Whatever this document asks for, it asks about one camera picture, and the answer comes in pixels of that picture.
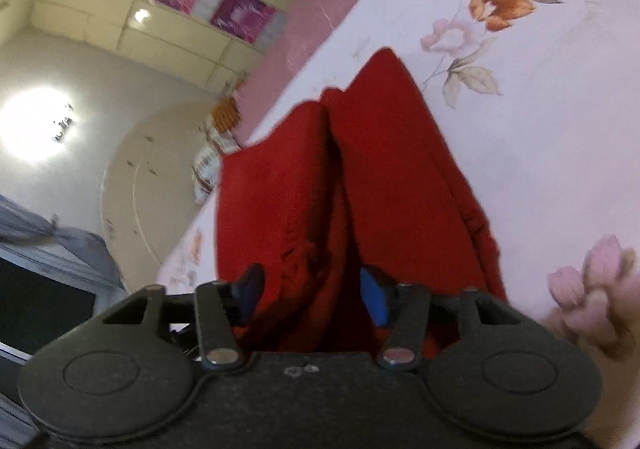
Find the floral white bed sheet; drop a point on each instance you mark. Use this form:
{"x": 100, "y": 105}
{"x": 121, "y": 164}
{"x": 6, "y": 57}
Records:
{"x": 538, "y": 103}

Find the red sequinned sweater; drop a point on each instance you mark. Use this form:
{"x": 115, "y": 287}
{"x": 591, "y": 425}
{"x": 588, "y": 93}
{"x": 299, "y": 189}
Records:
{"x": 360, "y": 177}

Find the grey blue curtain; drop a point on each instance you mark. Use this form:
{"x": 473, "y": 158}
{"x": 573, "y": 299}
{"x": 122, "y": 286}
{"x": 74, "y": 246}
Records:
{"x": 23, "y": 227}

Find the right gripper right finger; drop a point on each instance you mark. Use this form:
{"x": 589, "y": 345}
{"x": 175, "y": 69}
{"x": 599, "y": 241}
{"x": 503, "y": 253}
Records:
{"x": 402, "y": 308}

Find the cream curved headboard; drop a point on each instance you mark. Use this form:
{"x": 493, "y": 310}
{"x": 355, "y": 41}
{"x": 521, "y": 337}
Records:
{"x": 147, "y": 199}

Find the orange striped pillow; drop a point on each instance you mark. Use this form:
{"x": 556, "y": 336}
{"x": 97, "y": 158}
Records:
{"x": 226, "y": 115}

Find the lower left purple poster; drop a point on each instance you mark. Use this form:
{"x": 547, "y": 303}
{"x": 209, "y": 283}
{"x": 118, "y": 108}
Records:
{"x": 244, "y": 19}

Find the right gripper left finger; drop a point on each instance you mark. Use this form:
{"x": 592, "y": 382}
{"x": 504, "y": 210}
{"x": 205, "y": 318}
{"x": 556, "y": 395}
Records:
{"x": 219, "y": 307}

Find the pink mattress cover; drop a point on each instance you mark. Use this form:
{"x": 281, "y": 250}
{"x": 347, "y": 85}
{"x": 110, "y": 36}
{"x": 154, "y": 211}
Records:
{"x": 308, "y": 24}

